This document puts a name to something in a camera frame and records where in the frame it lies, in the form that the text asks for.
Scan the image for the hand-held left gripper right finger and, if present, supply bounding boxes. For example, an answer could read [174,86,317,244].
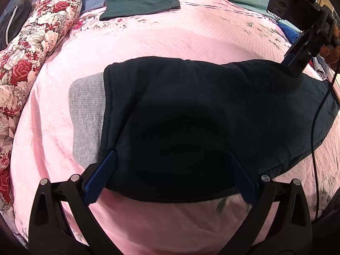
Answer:
[228,150,313,255]

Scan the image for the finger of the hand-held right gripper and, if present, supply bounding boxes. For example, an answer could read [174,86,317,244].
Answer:
[282,30,316,77]

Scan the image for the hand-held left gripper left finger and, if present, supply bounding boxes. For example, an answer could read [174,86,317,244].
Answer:
[28,150,119,255]

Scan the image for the black pants with grey waistband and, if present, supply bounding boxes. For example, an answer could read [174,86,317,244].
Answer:
[68,56,340,202]

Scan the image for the dark green folded pants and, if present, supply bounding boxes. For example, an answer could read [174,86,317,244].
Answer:
[99,0,181,21]

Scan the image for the person's right hand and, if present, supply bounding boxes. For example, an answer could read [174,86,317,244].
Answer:
[320,27,340,64]

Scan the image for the blue folded cloth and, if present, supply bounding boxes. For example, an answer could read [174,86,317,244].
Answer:
[278,22,302,45]

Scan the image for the pink floral bed blanket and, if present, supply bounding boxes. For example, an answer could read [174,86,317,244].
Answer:
[11,0,340,255]

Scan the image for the red floral pillow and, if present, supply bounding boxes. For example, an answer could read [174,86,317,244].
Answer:
[0,0,83,213]

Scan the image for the dark grey bag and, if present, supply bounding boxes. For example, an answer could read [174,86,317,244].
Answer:
[0,0,34,50]

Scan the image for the black cable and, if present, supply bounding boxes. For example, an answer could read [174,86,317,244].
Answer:
[312,64,340,221]

